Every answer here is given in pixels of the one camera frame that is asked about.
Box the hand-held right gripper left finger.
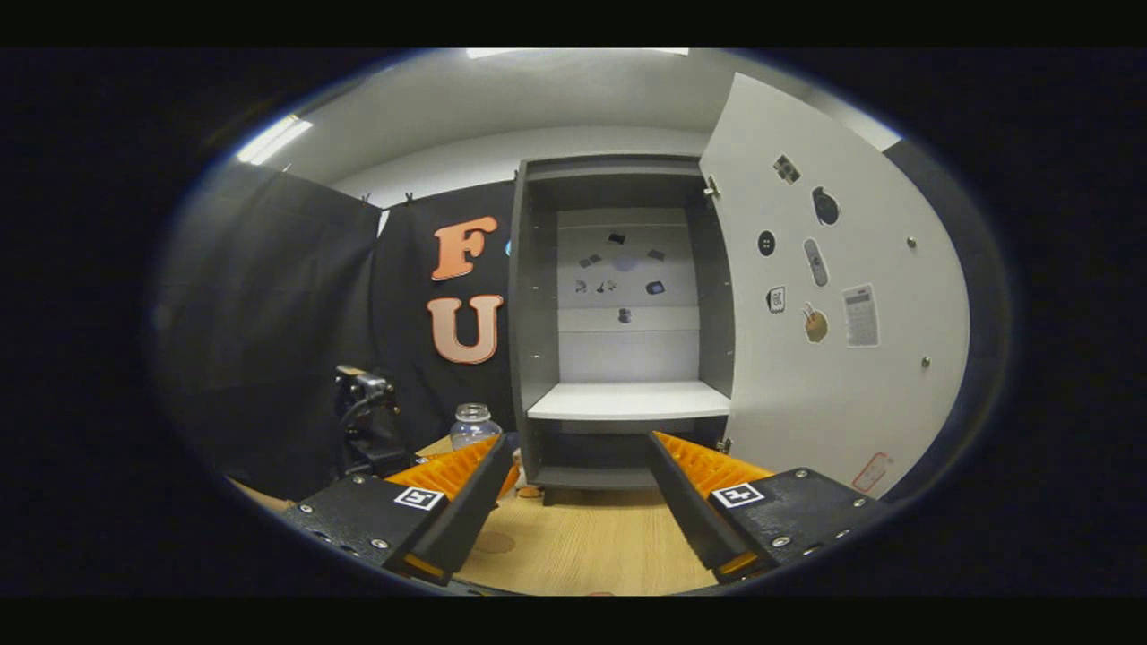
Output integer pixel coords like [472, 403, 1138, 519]
[282, 433, 519, 586]

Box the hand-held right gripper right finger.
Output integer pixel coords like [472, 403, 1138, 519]
[647, 432, 897, 585]

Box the clear glass bottle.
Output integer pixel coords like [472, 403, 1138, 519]
[450, 403, 503, 451]

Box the white cabinet door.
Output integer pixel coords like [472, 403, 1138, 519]
[699, 72, 973, 501]

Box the white cabinet shelf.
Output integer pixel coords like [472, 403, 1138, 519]
[527, 381, 731, 422]

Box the penguin plush toy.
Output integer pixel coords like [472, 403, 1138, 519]
[513, 448, 546, 500]

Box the black backdrop cloth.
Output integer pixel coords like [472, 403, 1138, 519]
[152, 139, 1013, 503]

